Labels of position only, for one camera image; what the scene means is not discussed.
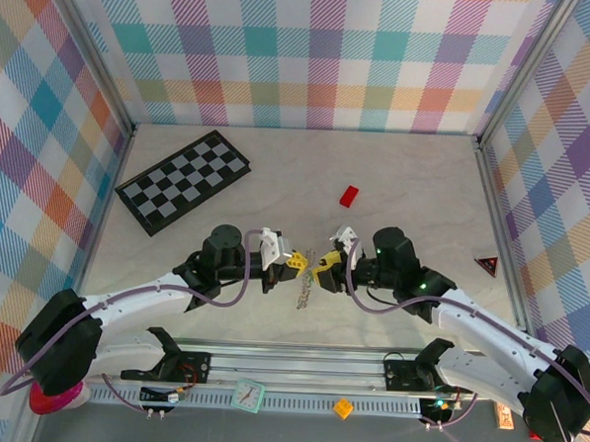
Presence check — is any aluminium frame post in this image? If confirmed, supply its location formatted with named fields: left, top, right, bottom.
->
left=474, top=0, right=583, bottom=155
left=35, top=0, right=144, bottom=139

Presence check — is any aluminium extrusion rail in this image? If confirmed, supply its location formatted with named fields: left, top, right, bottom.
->
left=172, top=340, right=443, bottom=398

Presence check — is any small red toy brick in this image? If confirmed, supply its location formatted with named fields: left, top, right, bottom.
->
left=337, top=184, right=361, bottom=209

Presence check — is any yellow toy brick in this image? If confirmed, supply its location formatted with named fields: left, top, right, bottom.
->
left=332, top=397, right=355, bottom=421

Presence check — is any teal square clock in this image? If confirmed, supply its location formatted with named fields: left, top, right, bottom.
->
left=230, top=378, right=267, bottom=416

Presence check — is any grey keyring holder with rings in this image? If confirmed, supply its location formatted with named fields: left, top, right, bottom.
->
left=293, top=247, right=320, bottom=313

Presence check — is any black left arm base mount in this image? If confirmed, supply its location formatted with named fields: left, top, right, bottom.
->
left=167, top=350, right=213, bottom=386

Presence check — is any pink round bowl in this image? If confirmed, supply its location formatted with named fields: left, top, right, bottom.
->
left=28, top=378, right=93, bottom=418

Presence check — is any small black controller board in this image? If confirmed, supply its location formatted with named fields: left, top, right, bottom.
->
left=420, top=395, right=460, bottom=422
left=139, top=384, right=193, bottom=408

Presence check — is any black red triangle badge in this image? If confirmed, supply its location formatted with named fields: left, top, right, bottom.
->
left=472, top=253, right=500, bottom=278

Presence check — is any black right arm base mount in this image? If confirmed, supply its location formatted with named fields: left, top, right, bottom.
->
left=382, top=358, right=440, bottom=396

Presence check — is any slotted grey cable duct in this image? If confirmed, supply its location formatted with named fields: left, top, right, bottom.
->
left=90, top=384, right=423, bottom=420

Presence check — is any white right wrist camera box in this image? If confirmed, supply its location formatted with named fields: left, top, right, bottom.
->
left=328, top=223, right=360, bottom=258

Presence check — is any aluminium side rail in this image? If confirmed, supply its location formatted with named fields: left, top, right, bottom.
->
left=66, top=120, right=137, bottom=322
left=464, top=135, right=541, bottom=333

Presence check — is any black grey chessboard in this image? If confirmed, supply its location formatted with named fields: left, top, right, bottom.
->
left=111, top=125, right=255, bottom=243

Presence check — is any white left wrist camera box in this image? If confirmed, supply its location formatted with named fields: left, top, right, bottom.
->
left=256, top=227, right=295, bottom=270

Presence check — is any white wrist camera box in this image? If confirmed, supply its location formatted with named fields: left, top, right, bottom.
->
left=256, top=227, right=295, bottom=270
left=328, top=223, right=360, bottom=258

